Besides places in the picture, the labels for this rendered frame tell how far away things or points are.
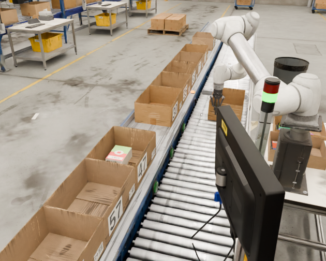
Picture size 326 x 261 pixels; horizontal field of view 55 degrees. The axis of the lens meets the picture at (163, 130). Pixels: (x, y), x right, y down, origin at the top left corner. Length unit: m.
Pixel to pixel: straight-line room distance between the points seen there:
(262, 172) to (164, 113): 1.60
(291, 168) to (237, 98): 1.26
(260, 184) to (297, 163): 1.28
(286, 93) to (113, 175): 1.02
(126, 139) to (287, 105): 1.01
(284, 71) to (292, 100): 3.34
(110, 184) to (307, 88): 1.18
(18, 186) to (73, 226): 2.02
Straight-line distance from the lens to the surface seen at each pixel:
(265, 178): 0.80
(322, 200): 2.14
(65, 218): 1.49
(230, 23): 2.08
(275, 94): 1.10
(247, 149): 0.90
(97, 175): 1.80
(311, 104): 1.89
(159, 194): 1.95
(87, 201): 1.73
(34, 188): 3.39
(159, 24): 9.75
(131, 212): 1.63
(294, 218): 3.11
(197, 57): 3.78
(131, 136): 2.05
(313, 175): 2.33
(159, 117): 2.37
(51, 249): 1.54
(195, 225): 1.78
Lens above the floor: 2.01
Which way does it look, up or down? 29 degrees down
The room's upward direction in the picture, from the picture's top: 1 degrees clockwise
